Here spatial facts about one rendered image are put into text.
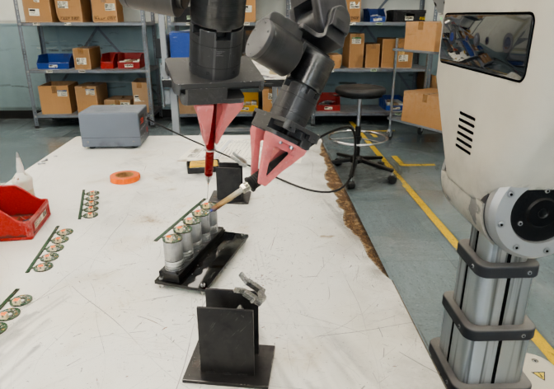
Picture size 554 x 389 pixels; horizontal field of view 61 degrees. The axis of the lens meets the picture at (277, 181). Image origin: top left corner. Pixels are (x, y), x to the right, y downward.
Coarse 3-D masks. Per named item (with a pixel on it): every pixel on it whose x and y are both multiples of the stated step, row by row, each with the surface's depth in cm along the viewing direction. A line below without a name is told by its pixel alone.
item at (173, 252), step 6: (168, 246) 58; (174, 246) 59; (180, 246) 59; (168, 252) 59; (174, 252) 59; (180, 252) 59; (168, 258) 59; (174, 258) 59; (180, 258) 60; (168, 264) 59; (174, 264) 59; (180, 264) 60; (168, 270) 60; (174, 270) 60
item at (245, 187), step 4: (244, 184) 68; (248, 184) 68; (240, 188) 68; (244, 188) 68; (248, 188) 68; (236, 192) 68; (240, 192) 68; (244, 192) 68; (228, 196) 68; (232, 196) 68; (236, 196) 68; (224, 200) 67; (228, 200) 67; (216, 204) 67; (220, 204) 67; (224, 204) 68; (212, 208) 67; (216, 208) 67
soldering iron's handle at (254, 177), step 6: (312, 144) 72; (306, 150) 71; (282, 156) 70; (270, 162) 69; (276, 162) 69; (270, 168) 69; (252, 174) 69; (258, 174) 68; (246, 180) 68; (252, 180) 68; (252, 186) 68; (258, 186) 69
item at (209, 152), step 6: (216, 108) 56; (216, 114) 57; (210, 132) 58; (210, 138) 58; (210, 144) 59; (204, 150) 59; (210, 150) 59; (210, 156) 60; (210, 162) 61; (204, 168) 62; (210, 168) 61; (204, 174) 62; (210, 174) 62
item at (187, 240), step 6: (180, 234) 61; (186, 234) 61; (186, 240) 61; (192, 240) 62; (186, 246) 62; (192, 246) 63; (186, 252) 62; (192, 252) 63; (186, 258) 62; (192, 258) 63
